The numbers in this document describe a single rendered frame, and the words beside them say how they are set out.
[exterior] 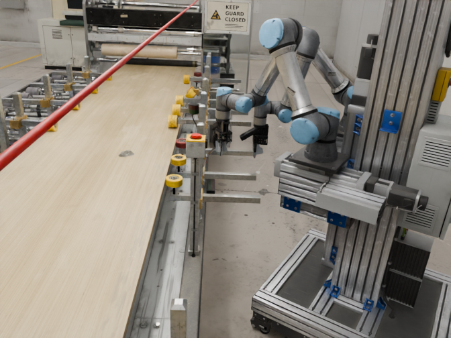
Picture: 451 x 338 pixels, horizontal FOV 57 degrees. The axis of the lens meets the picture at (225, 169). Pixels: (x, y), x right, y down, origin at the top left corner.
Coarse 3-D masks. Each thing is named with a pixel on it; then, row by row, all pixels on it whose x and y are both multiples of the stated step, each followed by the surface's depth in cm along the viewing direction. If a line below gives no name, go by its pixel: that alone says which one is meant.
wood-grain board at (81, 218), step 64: (64, 128) 250; (128, 128) 256; (0, 192) 173; (64, 192) 176; (128, 192) 179; (0, 256) 135; (64, 256) 136; (128, 256) 138; (0, 320) 110; (64, 320) 111; (128, 320) 114
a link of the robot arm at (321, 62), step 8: (320, 48) 220; (320, 56) 220; (320, 64) 222; (328, 64) 223; (320, 72) 227; (328, 72) 224; (336, 72) 226; (328, 80) 228; (336, 80) 227; (344, 80) 229; (336, 88) 229; (344, 88) 228; (336, 96) 232
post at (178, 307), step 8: (176, 304) 90; (184, 304) 90; (176, 312) 90; (184, 312) 90; (176, 320) 91; (184, 320) 91; (176, 328) 92; (184, 328) 92; (176, 336) 93; (184, 336) 93
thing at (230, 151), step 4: (180, 148) 240; (184, 148) 240; (208, 148) 242; (180, 152) 240; (184, 152) 240; (208, 152) 241; (212, 152) 241; (216, 152) 241; (224, 152) 241; (228, 152) 241; (232, 152) 241; (236, 152) 241; (240, 152) 241; (244, 152) 241; (248, 152) 241; (252, 152) 241
